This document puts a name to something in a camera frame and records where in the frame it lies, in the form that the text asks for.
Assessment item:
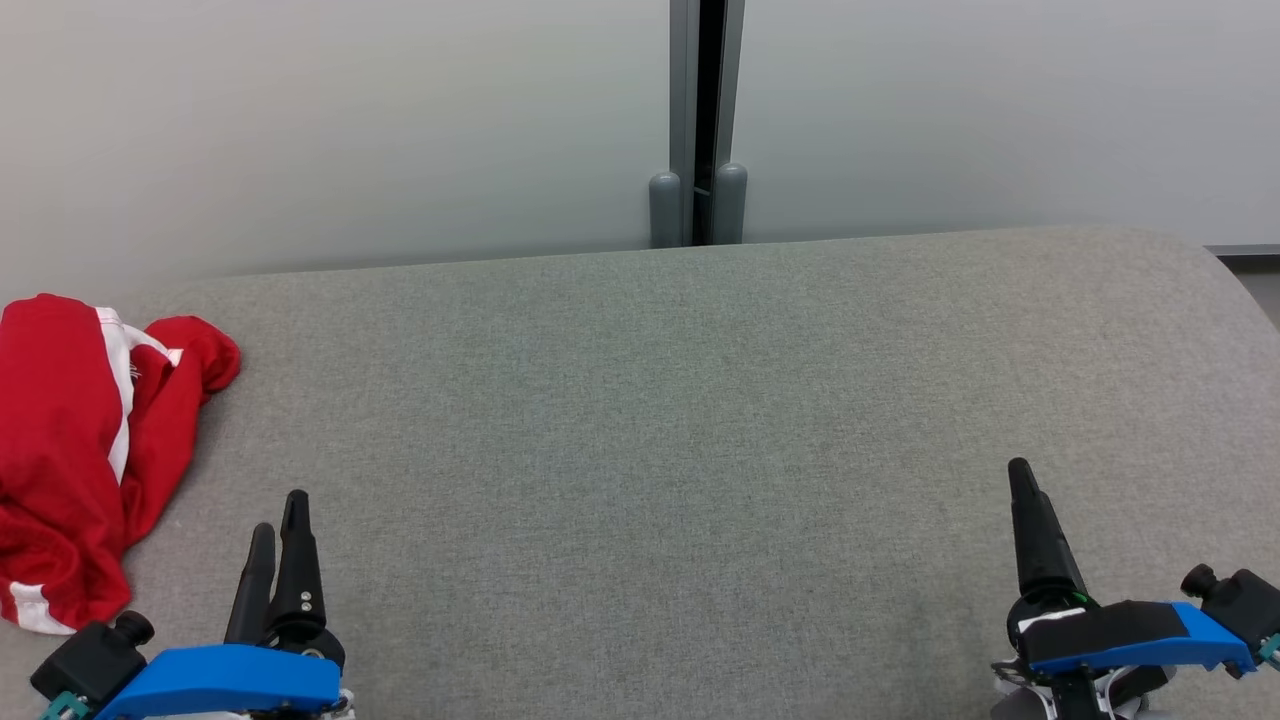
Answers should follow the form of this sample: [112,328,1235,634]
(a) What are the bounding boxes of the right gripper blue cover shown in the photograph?
[992,458,1257,720]

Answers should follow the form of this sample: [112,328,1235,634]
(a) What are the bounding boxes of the red basketball jersey white sleeves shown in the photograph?
[0,315,242,637]

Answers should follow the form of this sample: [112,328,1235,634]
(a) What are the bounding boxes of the grey partition post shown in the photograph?
[668,0,746,246]

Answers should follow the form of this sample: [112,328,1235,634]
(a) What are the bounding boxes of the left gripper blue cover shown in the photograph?
[95,490,351,720]

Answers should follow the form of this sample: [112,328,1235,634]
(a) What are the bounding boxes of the grey rounded cylinder foot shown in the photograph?
[649,172,684,250]
[712,163,749,246]

